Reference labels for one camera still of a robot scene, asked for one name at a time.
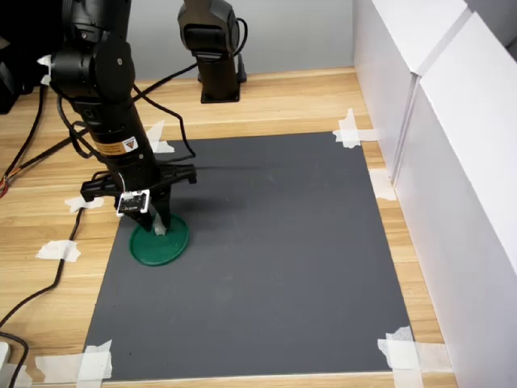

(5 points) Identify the round green lid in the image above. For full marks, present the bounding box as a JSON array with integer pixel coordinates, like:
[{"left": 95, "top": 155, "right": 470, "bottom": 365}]
[{"left": 128, "top": 213, "right": 191, "bottom": 268}]

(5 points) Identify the dark grey mat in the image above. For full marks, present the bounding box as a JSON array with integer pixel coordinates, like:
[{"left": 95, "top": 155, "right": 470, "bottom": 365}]
[{"left": 82, "top": 131, "right": 417, "bottom": 383}]

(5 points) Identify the black box device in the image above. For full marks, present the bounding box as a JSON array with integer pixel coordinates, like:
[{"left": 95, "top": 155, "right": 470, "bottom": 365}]
[{"left": 0, "top": 60, "right": 23, "bottom": 116}]

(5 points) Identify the large black panel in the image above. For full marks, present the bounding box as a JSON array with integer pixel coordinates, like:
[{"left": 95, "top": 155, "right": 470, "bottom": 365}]
[{"left": 0, "top": 0, "right": 68, "bottom": 86}]

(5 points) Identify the white partition panel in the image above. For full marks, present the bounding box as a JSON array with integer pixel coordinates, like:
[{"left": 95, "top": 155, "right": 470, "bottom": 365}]
[
  {"left": 350, "top": 0, "right": 472, "bottom": 183},
  {"left": 393, "top": 10, "right": 517, "bottom": 388}
]

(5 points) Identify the small white camera box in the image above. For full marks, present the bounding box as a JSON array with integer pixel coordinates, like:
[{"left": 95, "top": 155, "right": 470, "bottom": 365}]
[{"left": 114, "top": 188, "right": 152, "bottom": 218}]

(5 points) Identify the thin black camera cable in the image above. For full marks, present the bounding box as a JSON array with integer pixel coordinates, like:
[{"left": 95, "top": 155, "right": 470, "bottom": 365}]
[{"left": 0, "top": 82, "right": 198, "bottom": 329}]

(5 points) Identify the thick black power cable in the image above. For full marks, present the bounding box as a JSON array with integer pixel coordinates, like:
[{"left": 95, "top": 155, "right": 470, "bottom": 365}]
[{"left": 0, "top": 62, "right": 201, "bottom": 181}]

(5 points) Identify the black cable with coloured wires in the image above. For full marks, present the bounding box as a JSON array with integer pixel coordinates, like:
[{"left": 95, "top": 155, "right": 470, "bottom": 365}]
[{"left": 0, "top": 84, "right": 48, "bottom": 199}]

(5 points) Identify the black looped cable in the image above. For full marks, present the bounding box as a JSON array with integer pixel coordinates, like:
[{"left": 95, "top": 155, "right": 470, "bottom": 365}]
[{"left": 0, "top": 331, "right": 30, "bottom": 388}]

